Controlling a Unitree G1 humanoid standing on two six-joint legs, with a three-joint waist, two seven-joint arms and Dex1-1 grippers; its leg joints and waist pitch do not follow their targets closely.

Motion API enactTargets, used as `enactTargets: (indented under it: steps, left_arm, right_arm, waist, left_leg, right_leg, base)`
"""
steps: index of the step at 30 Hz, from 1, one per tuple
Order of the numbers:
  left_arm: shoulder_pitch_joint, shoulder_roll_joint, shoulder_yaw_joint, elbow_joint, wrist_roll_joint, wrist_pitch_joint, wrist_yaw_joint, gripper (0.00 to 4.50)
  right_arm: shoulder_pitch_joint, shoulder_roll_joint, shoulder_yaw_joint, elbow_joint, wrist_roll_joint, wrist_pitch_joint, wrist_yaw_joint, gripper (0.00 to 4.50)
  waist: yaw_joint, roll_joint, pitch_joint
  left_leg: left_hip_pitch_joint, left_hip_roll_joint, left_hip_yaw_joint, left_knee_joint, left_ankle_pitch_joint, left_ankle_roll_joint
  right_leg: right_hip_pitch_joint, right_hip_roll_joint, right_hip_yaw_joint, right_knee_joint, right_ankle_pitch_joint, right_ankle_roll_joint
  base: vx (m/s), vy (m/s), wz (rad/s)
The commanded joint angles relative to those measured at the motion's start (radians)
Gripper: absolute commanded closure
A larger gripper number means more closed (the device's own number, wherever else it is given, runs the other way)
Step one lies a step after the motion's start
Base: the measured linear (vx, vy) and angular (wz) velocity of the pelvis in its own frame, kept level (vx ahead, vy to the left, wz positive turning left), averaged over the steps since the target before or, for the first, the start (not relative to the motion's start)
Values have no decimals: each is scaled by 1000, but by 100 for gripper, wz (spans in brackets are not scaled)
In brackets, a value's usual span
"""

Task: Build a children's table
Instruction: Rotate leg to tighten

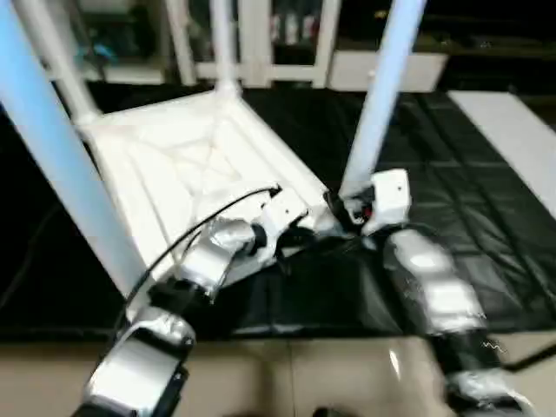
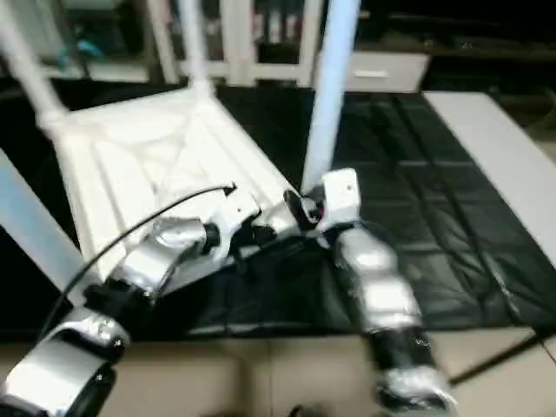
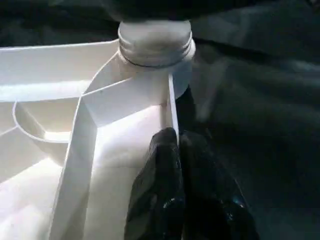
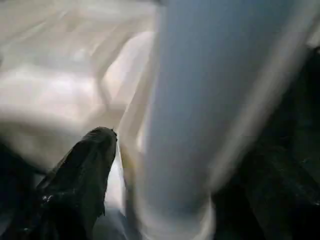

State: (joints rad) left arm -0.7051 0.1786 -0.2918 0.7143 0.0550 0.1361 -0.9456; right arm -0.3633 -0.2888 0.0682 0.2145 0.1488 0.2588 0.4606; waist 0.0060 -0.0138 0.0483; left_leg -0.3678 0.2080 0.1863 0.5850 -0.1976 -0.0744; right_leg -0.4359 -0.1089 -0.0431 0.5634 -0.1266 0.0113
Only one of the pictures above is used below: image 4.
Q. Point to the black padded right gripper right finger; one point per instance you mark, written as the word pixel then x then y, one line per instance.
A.
pixel 285 205

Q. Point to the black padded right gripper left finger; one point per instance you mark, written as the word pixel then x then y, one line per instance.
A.
pixel 75 195

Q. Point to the white plastic table leg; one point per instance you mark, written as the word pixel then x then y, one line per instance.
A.
pixel 210 100

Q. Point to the black plastic work mat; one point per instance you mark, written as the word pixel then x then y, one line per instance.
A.
pixel 300 100

